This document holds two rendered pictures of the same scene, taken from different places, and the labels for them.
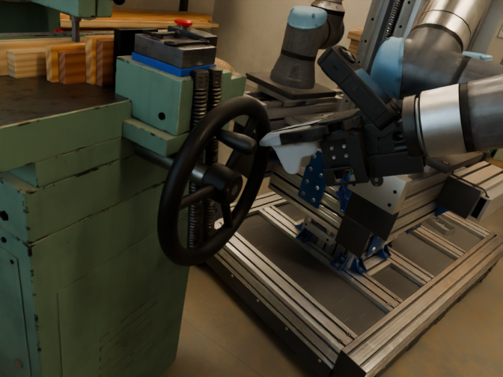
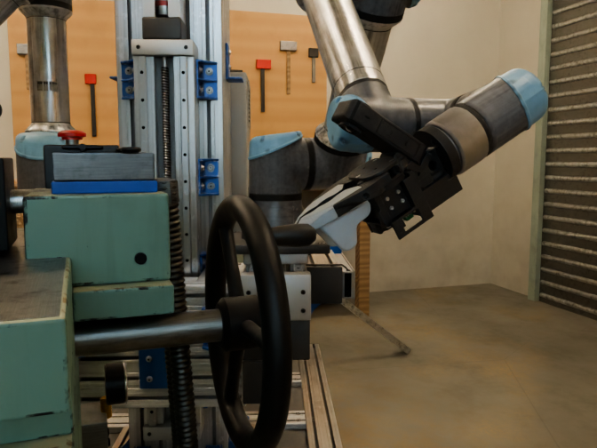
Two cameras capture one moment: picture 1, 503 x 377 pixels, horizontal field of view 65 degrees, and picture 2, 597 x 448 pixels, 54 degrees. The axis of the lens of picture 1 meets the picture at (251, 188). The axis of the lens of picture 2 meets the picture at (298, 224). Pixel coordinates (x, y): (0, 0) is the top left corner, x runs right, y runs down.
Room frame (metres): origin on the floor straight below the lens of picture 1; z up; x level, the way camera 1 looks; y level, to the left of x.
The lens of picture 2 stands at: (0.06, 0.46, 1.00)
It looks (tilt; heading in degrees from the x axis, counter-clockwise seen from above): 6 degrees down; 315
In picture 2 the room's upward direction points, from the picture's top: straight up
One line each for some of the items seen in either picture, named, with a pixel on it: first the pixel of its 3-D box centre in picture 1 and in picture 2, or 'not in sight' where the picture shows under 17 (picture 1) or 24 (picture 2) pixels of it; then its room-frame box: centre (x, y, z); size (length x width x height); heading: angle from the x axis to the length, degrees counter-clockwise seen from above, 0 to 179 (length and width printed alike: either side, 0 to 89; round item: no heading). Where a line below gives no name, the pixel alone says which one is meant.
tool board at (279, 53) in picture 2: not in sight; (180, 78); (3.34, -1.73, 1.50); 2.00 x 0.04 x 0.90; 62
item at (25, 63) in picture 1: (139, 53); not in sight; (0.85, 0.29, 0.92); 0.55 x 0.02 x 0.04; 156
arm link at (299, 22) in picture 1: (305, 29); (45, 162); (1.36, -0.06, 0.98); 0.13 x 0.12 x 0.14; 152
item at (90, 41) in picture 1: (133, 56); not in sight; (0.74, 0.27, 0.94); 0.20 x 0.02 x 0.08; 156
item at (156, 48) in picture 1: (182, 46); (98, 164); (0.67, 0.16, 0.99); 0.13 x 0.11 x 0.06; 156
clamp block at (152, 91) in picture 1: (174, 90); (98, 231); (0.66, 0.17, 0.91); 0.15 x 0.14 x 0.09; 156
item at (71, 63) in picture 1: (120, 61); not in sight; (0.73, 0.29, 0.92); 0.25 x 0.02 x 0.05; 156
